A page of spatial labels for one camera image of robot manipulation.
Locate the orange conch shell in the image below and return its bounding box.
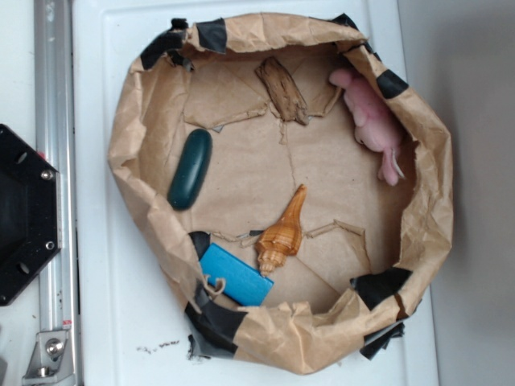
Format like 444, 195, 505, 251
255, 184, 307, 277

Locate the brown paper bin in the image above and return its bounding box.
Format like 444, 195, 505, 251
108, 13, 453, 375

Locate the dark green oval object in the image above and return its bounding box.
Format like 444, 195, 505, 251
167, 129, 212, 210

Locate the blue rectangular block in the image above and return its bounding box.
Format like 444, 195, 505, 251
200, 243, 274, 306

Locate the brown wood piece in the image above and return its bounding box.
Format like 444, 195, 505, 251
255, 56, 309, 125

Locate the pink plush toy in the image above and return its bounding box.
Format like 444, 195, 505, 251
329, 68, 405, 186

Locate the white plastic tray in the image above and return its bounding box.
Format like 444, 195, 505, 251
72, 1, 439, 385

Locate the aluminium extrusion rail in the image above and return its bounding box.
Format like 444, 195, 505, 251
34, 1, 84, 385

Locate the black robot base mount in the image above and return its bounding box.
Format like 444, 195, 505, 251
1, 125, 60, 306

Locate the metal corner bracket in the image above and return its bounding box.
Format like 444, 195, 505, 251
22, 330, 73, 385

